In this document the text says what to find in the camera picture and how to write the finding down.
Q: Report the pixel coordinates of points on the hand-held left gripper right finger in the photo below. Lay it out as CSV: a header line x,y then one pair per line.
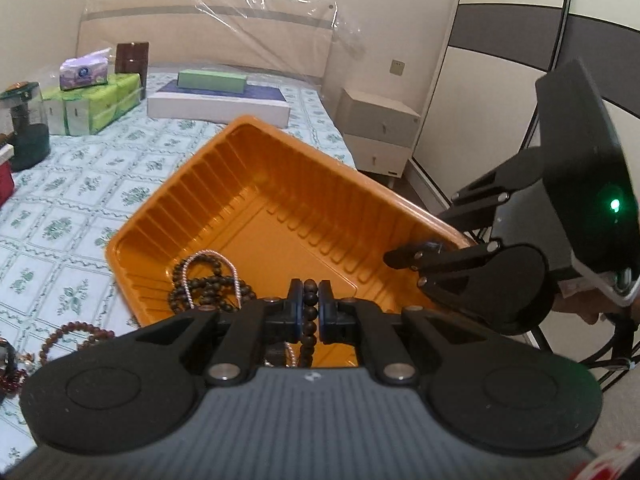
x,y
325,312

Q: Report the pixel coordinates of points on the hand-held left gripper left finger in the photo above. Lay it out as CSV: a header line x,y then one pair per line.
x,y
296,310

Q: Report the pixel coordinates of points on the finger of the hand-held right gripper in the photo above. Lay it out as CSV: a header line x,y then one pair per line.
x,y
480,200
440,257

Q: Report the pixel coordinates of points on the orange plastic tray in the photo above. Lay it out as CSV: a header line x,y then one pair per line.
x,y
280,200

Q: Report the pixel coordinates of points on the person's right hand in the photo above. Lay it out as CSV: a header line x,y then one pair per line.
x,y
580,305

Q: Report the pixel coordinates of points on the white wardrobe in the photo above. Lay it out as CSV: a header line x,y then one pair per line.
x,y
500,85

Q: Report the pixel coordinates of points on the beige nightstand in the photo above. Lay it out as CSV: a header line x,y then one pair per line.
x,y
380,130

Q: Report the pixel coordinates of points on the white flat box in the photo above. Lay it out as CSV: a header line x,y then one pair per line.
x,y
215,110

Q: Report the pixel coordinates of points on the dark blue flat box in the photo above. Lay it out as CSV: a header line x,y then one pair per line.
x,y
265,94

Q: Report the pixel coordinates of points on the floral printed bedsheet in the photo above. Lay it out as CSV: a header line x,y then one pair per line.
x,y
75,210

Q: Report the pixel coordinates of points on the green long box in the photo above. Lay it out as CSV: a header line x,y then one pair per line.
x,y
210,80

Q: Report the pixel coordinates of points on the red and white clothing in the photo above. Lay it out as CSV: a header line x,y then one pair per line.
x,y
615,462

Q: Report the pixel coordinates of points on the green tissue pack bundle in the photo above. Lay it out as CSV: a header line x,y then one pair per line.
x,y
100,105

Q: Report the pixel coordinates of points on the plastic-wrapped beige headboard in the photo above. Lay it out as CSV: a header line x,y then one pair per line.
x,y
200,35

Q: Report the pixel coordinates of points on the dark brown box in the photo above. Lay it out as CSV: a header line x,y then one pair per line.
x,y
132,57

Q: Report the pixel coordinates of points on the glass jar with green base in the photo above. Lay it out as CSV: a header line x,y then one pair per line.
x,y
27,145

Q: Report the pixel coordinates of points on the cream boxed book set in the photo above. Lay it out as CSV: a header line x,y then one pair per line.
x,y
5,185

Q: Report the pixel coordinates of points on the purple tissue pack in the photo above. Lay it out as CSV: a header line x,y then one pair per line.
x,y
82,75

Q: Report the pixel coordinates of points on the wall socket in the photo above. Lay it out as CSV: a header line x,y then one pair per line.
x,y
397,67

